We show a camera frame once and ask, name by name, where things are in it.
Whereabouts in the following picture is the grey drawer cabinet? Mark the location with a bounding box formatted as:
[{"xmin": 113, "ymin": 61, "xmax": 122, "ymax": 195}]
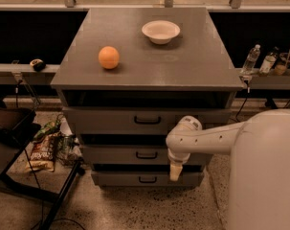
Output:
[{"xmin": 52, "ymin": 8, "xmax": 242, "ymax": 175}]

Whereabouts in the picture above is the grey side rail shelf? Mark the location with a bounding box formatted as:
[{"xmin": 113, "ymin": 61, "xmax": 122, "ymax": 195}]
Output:
[{"xmin": 0, "ymin": 64, "xmax": 59, "ymax": 85}]

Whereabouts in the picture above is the grey top drawer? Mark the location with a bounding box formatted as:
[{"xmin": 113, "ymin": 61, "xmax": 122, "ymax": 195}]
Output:
[{"xmin": 63, "ymin": 107, "xmax": 231, "ymax": 135}]

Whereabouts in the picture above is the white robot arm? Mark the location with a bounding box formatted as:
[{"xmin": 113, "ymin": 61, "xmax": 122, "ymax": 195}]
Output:
[{"xmin": 166, "ymin": 109, "xmax": 290, "ymax": 230}]

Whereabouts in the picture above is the orange ball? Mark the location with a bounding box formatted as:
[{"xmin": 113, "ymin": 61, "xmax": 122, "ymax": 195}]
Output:
[{"xmin": 99, "ymin": 46, "xmax": 120, "ymax": 70}]

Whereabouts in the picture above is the grey drawer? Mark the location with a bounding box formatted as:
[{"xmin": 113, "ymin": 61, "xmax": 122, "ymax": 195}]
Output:
[
  {"xmin": 63, "ymin": 107, "xmax": 231, "ymax": 135},
  {"xmin": 78, "ymin": 144, "xmax": 215, "ymax": 166},
  {"xmin": 91, "ymin": 171, "xmax": 204, "ymax": 187}
]

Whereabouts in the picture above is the black power adapter cable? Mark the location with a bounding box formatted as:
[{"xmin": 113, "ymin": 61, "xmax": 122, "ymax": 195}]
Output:
[{"xmin": 234, "ymin": 80, "xmax": 251, "ymax": 123}]

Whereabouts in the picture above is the grey bottom drawer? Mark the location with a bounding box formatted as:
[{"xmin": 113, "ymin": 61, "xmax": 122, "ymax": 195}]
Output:
[{"xmin": 91, "ymin": 171, "xmax": 204, "ymax": 187}]

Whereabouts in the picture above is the plastic cup with straw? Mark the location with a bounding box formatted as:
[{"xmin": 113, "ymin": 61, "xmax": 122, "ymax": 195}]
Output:
[{"xmin": 274, "ymin": 47, "xmax": 290, "ymax": 76}]

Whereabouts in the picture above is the brown chip bag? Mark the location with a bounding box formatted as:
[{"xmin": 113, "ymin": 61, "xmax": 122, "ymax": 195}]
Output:
[{"xmin": 25, "ymin": 135, "xmax": 58, "ymax": 172}]

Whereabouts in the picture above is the green snack bag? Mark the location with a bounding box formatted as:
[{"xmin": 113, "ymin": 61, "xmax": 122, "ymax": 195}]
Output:
[{"xmin": 33, "ymin": 121, "xmax": 60, "ymax": 142}]

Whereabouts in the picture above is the black cart stand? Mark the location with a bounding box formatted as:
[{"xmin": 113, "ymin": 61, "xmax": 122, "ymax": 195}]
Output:
[{"xmin": 0, "ymin": 96, "xmax": 85, "ymax": 230}]

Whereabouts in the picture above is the black tape measure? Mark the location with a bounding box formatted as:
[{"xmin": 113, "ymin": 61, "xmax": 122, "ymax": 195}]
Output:
[{"xmin": 30, "ymin": 58, "xmax": 46, "ymax": 72}]

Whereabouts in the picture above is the clear water bottle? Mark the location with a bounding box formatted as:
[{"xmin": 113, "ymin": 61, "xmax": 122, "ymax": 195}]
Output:
[{"xmin": 240, "ymin": 44, "xmax": 260, "ymax": 75}]

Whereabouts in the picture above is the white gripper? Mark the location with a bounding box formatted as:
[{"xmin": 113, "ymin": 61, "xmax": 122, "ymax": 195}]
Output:
[{"xmin": 167, "ymin": 149, "xmax": 190, "ymax": 181}]

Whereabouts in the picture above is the small glass bottle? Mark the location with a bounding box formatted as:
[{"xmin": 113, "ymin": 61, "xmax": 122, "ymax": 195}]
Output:
[{"xmin": 258, "ymin": 47, "xmax": 279, "ymax": 76}]

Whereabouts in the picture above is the white bowl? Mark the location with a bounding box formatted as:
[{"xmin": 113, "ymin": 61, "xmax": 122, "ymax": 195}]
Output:
[{"xmin": 142, "ymin": 20, "xmax": 181, "ymax": 45}]

